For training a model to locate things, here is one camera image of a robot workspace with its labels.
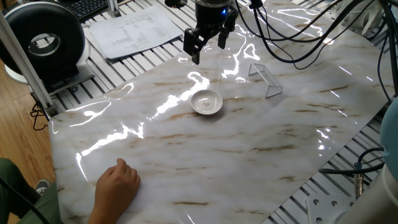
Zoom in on upright metal post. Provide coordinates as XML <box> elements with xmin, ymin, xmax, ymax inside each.
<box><xmin>106</xmin><ymin>0</ymin><xmax>122</xmax><ymax>18</ymax></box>

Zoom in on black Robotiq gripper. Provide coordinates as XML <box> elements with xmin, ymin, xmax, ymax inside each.
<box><xmin>183</xmin><ymin>0</ymin><xmax>239</xmax><ymax>65</ymax></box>

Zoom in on black computer keyboard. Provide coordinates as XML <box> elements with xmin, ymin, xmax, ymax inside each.
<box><xmin>58</xmin><ymin>0</ymin><xmax>125</xmax><ymax>23</ymax></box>

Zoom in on black floor cable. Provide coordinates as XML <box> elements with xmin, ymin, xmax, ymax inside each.
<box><xmin>29</xmin><ymin>101</ymin><xmax>49</xmax><ymax>131</ymax></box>

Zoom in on black round knob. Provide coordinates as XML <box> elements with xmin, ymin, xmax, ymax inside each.
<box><xmin>164</xmin><ymin>0</ymin><xmax>188</xmax><ymax>9</ymax></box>

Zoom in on green trouser leg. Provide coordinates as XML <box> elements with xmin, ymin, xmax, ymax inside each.
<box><xmin>0</xmin><ymin>157</ymin><xmax>65</xmax><ymax>224</ymax></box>

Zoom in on clear acrylic goal frame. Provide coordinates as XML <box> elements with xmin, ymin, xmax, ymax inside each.
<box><xmin>248</xmin><ymin>63</ymin><xmax>284</xmax><ymax>99</ymax></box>

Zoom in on grey sneaker shoe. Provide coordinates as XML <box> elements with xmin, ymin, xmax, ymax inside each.
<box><xmin>34</xmin><ymin>179</ymin><xmax>52</xmax><ymax>196</ymax></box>

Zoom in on thin black curved cable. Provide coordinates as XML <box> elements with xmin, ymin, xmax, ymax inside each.
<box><xmin>0</xmin><ymin>176</ymin><xmax>50</xmax><ymax>224</ymax></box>

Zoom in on small white bowl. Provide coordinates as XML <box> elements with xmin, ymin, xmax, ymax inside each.
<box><xmin>190</xmin><ymin>89</ymin><xmax>224</xmax><ymax>116</ymax></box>

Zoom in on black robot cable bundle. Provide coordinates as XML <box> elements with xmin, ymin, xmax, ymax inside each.
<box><xmin>234</xmin><ymin>0</ymin><xmax>398</xmax><ymax>103</ymax></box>

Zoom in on black cables by arm base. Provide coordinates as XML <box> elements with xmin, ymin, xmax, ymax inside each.
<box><xmin>318</xmin><ymin>146</ymin><xmax>386</xmax><ymax>175</ymax></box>

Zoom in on printed white paper sheets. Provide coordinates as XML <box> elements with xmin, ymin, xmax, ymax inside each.
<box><xmin>88</xmin><ymin>4</ymin><xmax>184</xmax><ymax>60</ymax></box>

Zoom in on black ring device white base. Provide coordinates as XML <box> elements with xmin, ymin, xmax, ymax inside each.
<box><xmin>0</xmin><ymin>1</ymin><xmax>96</xmax><ymax>96</ymax></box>

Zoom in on metal cable connector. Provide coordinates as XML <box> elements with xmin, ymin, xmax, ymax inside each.
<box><xmin>353</xmin><ymin>172</ymin><xmax>364</xmax><ymax>200</ymax></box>

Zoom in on glossy marble pattern mat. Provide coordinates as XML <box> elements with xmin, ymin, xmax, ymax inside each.
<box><xmin>48</xmin><ymin>0</ymin><xmax>396</xmax><ymax>224</ymax></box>

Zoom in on bare person forearm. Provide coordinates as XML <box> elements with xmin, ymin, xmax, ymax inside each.
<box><xmin>86</xmin><ymin>207</ymin><xmax>124</xmax><ymax>224</ymax></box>

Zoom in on metal mounting plate with holes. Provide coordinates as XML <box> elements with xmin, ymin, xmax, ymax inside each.
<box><xmin>306</xmin><ymin>194</ymin><xmax>357</xmax><ymax>224</ymax></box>

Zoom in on bare person hand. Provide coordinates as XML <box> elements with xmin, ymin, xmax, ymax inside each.
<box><xmin>94</xmin><ymin>157</ymin><xmax>141</xmax><ymax>215</ymax></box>

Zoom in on slanted aluminium profile beam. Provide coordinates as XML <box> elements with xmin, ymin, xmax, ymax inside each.
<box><xmin>0</xmin><ymin>11</ymin><xmax>59</xmax><ymax>119</ymax></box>

